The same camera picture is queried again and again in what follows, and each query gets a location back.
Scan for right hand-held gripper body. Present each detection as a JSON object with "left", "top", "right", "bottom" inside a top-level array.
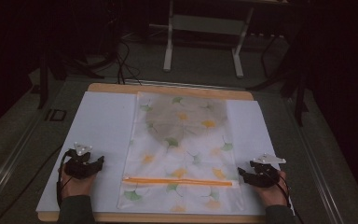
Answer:
[{"left": 249, "top": 153, "right": 287, "bottom": 189}]

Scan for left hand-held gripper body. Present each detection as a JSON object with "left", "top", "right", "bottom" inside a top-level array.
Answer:
[{"left": 63, "top": 142, "right": 100, "bottom": 180}]

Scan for leaf print mesh zipper bag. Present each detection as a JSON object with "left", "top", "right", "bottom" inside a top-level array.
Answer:
[{"left": 116, "top": 91, "right": 245, "bottom": 213}]

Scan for person's left hand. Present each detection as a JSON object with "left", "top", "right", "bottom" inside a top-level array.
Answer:
[{"left": 60, "top": 169, "right": 98, "bottom": 200}]

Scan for person's right hand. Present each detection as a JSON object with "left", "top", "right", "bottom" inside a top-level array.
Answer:
[{"left": 255, "top": 170, "right": 291, "bottom": 208}]

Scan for white board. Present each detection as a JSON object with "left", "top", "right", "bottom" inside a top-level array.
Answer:
[{"left": 35, "top": 91, "right": 295, "bottom": 217}]

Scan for black floor socket plate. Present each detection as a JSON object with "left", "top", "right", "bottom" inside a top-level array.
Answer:
[{"left": 44, "top": 108, "right": 68, "bottom": 122}]

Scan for grey cloth inside bag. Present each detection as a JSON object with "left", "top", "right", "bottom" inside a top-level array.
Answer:
[{"left": 145, "top": 95, "right": 228, "bottom": 143}]

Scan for black tripod stand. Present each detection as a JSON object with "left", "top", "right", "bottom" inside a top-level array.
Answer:
[{"left": 246, "top": 31, "right": 310, "bottom": 127}]

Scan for black stand legs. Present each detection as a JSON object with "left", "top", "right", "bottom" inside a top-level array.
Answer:
[{"left": 36, "top": 46, "right": 106, "bottom": 110}]

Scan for wooden table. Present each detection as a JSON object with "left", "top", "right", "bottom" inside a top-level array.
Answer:
[{"left": 36, "top": 82, "right": 282, "bottom": 224}]

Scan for white metal stand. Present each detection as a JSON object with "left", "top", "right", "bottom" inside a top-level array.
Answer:
[{"left": 162, "top": 0, "right": 255, "bottom": 79}]

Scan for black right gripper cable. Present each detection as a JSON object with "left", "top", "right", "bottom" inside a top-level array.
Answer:
[{"left": 271, "top": 172, "right": 293, "bottom": 208}]

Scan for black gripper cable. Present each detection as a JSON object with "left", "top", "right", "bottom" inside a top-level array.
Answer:
[
  {"left": 271, "top": 172, "right": 293, "bottom": 208},
  {"left": 55, "top": 149, "right": 76, "bottom": 210}
]

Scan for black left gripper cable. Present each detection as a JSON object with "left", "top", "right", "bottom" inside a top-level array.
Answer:
[{"left": 55, "top": 149, "right": 76, "bottom": 210}]

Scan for metal floor rail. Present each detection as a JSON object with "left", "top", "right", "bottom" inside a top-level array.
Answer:
[
  {"left": 123, "top": 78, "right": 247, "bottom": 91},
  {"left": 0, "top": 102, "right": 51, "bottom": 213},
  {"left": 283, "top": 96, "right": 347, "bottom": 224}
]

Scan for black floor cables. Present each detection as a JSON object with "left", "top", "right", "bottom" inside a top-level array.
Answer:
[{"left": 114, "top": 39, "right": 143, "bottom": 86}]

